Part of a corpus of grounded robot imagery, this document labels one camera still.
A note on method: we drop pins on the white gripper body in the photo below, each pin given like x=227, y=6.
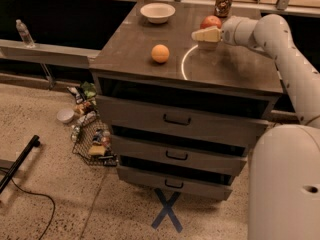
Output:
x=231, y=32

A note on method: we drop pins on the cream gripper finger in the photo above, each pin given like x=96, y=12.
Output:
x=210, y=34

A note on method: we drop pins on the red apple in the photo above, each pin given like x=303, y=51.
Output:
x=210, y=21

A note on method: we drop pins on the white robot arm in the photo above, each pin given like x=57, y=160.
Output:
x=284, y=171

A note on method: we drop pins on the brown soda can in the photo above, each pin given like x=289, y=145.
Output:
x=222, y=8

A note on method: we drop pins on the orange fruit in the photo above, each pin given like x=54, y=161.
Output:
x=160, y=53

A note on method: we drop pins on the white bowl on cabinet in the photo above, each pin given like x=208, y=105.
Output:
x=157, y=13

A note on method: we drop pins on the grey drawer cabinet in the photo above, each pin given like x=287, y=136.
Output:
x=186, y=125

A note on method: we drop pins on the green chip bag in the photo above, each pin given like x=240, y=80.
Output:
x=89, y=89

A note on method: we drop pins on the yellow sponge in basket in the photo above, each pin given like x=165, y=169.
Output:
x=96, y=150

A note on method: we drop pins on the small white bowl on floor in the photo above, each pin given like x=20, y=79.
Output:
x=65, y=115

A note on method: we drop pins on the blue tape cross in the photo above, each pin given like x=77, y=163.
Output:
x=167, y=210

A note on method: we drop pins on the clear plastic water bottle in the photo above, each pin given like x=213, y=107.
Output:
x=24, y=34

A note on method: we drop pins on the grey side shelf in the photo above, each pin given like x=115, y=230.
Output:
x=48, y=54

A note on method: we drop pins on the black stand leg left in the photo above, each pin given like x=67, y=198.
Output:
x=34, y=142

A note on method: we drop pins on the black wire basket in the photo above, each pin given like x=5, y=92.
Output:
x=92, y=131

